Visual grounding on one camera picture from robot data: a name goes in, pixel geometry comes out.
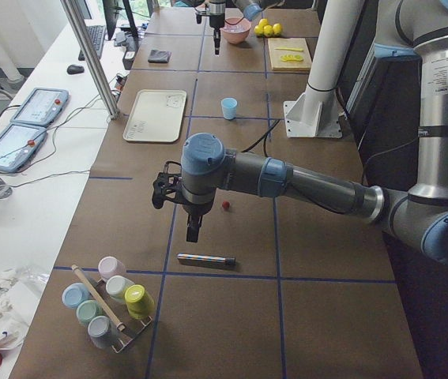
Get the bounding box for folded grey cloth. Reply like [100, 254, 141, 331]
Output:
[148, 49, 171, 64]

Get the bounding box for whole lemon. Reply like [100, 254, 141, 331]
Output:
[254, 18, 274, 38]
[273, 23, 283, 36]

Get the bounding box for lemon slices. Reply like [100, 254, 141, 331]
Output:
[280, 54, 304, 62]

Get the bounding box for yellow-green upturned cup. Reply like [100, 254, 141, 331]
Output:
[124, 284, 155, 319]

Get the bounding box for cream bear serving tray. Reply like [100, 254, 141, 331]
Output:
[122, 89, 187, 143]

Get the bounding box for black keyboard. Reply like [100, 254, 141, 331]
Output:
[86, 25, 107, 58]

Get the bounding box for white wire cup rack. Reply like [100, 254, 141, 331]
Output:
[82, 269, 152, 353]

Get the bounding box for grey upturned cup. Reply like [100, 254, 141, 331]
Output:
[87, 315, 119, 349]

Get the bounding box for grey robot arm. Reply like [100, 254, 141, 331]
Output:
[152, 1, 448, 265]
[195, 0, 284, 55]

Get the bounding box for upper teach pendant tablet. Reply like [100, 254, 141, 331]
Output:
[10, 88, 70, 127]

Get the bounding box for black computer mouse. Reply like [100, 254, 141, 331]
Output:
[66, 65, 85, 75]

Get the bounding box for steel muddler black tip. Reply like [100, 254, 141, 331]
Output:
[177, 253, 236, 267]

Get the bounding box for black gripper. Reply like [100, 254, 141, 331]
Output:
[152, 160, 213, 242]
[195, 0, 224, 54]

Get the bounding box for wooden rack handle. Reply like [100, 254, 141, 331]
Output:
[71, 265, 126, 332]

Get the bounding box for pink bowl of ice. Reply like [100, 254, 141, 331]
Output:
[220, 17, 251, 44]

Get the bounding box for mint green upturned cup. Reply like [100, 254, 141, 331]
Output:
[76, 299, 104, 327]

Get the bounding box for wooden cutting board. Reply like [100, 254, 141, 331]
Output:
[268, 38, 312, 72]

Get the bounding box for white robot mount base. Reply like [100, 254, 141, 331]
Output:
[284, 0, 364, 138]

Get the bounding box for blue upturned cup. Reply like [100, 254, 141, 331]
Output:
[62, 283, 91, 309]

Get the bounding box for aluminium frame post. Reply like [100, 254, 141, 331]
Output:
[61, 0, 119, 119]

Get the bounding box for lower teach pendant tablet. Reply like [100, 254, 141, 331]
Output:
[0, 123, 47, 174]

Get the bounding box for white upturned cup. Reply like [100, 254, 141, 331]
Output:
[106, 275, 134, 304]

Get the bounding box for teach pendant tablet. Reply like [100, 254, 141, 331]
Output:
[0, 123, 47, 174]
[10, 88, 70, 127]

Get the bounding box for light blue plastic cup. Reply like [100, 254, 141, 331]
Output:
[220, 97, 238, 120]

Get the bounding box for yellow plastic knife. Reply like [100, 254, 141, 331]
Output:
[274, 47, 304, 52]

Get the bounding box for pink upturned cup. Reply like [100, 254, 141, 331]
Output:
[98, 256, 126, 282]

